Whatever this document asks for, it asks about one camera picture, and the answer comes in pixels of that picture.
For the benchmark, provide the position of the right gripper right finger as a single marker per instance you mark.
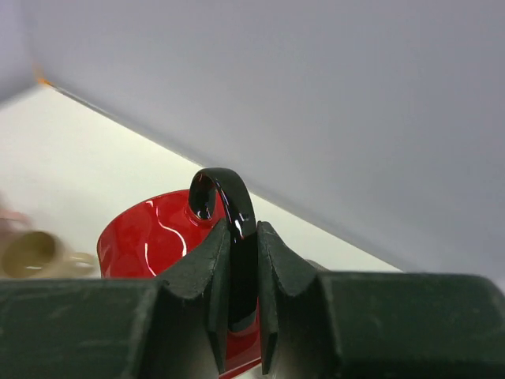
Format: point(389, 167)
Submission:
point(317, 323)

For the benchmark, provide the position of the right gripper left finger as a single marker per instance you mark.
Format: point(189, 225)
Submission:
point(170, 326)

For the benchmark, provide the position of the red mug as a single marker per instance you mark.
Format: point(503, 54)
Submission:
point(155, 234)

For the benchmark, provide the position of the beige round mug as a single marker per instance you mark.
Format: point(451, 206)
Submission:
point(33, 255)

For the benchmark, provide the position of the pink mug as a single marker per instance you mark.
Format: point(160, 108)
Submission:
point(9, 216)

